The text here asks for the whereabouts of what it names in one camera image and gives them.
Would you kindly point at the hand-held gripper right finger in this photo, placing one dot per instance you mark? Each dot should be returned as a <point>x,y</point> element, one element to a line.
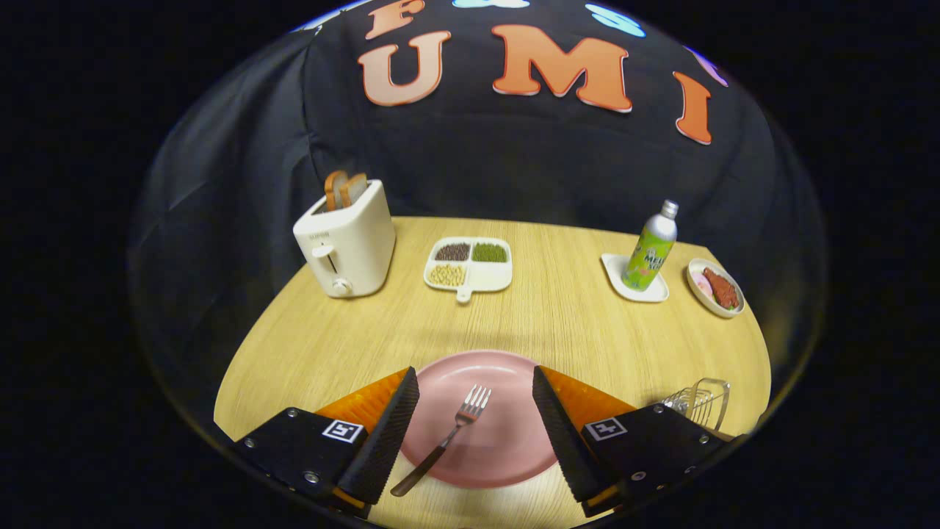
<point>562,441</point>

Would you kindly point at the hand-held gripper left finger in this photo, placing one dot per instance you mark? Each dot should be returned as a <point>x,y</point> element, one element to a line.
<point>385,441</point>

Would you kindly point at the pink round plate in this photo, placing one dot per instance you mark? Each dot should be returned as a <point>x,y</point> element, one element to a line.
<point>507,441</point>

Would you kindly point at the white square coaster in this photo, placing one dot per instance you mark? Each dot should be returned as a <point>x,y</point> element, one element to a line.
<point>613,272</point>

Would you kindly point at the yellow beans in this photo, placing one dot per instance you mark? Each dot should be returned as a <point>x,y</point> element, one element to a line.
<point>447,275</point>

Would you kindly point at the white divided dish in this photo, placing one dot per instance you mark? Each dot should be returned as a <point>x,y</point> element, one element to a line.
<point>488,275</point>

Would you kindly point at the white toaster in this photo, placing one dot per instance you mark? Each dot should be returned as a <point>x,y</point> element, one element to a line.
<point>352,246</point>

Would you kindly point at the dark brown beans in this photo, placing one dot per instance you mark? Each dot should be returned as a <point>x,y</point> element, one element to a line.
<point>452,252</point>

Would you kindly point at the green beans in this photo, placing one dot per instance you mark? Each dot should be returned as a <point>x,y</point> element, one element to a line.
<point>490,253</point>

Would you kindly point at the white oval bowl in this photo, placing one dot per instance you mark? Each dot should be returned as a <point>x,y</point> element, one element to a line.
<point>716,308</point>

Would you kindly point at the green drink bottle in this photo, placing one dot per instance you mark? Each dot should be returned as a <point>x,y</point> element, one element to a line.
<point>648,253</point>

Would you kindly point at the pink ham slices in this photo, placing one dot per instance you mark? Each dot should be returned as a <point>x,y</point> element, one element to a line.
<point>701,284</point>

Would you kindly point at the red brown meat piece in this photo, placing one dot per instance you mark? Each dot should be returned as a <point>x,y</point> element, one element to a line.
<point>721,288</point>

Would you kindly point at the brown toast slice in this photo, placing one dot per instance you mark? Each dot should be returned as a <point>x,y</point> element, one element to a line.
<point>333,191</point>
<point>356,189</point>

